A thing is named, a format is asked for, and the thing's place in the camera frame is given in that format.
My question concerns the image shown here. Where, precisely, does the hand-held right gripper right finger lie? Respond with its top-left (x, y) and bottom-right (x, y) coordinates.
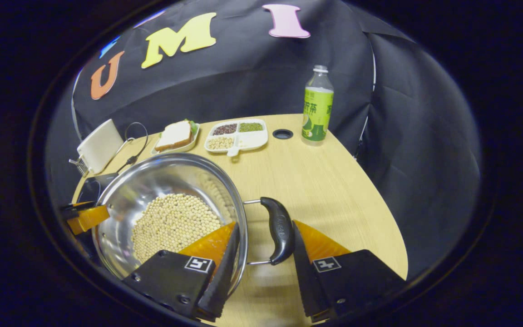
top-left (292, 220), bottom-right (406, 323)

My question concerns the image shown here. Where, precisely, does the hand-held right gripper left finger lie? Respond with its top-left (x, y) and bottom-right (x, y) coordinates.
top-left (122, 222), bottom-right (241, 322)

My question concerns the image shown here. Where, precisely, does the stainless steel pot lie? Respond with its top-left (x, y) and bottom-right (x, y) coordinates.
top-left (91, 153), bottom-right (296, 286)

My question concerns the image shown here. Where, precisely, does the pile of soybeans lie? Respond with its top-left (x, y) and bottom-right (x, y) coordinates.
top-left (131, 193), bottom-right (222, 264)

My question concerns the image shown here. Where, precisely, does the white toaster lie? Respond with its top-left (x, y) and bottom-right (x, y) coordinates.
top-left (77, 119), bottom-right (125, 175)

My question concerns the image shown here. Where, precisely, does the sandwich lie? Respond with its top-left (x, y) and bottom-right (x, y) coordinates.
top-left (155, 120), bottom-right (193, 152)

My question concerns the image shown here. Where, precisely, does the small soybeans portion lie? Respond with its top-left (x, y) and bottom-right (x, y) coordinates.
top-left (207, 137), bottom-right (235, 150)

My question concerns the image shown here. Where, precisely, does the white divided tray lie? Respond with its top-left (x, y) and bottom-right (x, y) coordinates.
top-left (204, 119), bottom-right (269, 158)

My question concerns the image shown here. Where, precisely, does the green label drink bottle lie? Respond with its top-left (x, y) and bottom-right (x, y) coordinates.
top-left (301, 65), bottom-right (335, 146)

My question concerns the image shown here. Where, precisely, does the black backdrop cloth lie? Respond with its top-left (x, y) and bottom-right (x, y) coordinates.
top-left (44, 0), bottom-right (482, 277)

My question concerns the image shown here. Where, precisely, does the metal wire holder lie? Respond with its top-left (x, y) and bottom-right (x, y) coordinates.
top-left (69, 157), bottom-right (90, 177)

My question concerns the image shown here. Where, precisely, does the black power cable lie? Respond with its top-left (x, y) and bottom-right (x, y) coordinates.
top-left (115, 122), bottom-right (149, 175)

